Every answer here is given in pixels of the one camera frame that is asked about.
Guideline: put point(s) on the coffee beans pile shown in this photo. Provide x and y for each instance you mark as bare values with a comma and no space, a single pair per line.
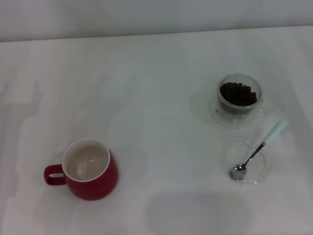
238,94

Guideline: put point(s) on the red ceramic mug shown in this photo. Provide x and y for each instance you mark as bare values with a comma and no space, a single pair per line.
93,188

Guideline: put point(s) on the clear glass saucer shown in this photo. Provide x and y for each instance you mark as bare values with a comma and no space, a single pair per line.
220,120

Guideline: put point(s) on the clear glass cup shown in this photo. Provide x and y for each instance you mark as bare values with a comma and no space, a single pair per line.
259,88

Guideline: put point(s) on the small clear glass dish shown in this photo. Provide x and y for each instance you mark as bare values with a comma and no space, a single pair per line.
259,169

